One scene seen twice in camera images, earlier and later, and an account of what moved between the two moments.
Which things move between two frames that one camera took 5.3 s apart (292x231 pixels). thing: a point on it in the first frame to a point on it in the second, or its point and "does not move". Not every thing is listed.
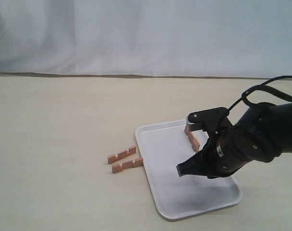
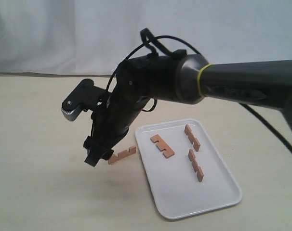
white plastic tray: [163, 147] does not move
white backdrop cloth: [258, 39] does not move
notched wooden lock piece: [194, 143] does not move
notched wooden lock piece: [117, 168] to [162, 146]
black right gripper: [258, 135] to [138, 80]
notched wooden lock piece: [112, 158] does not move
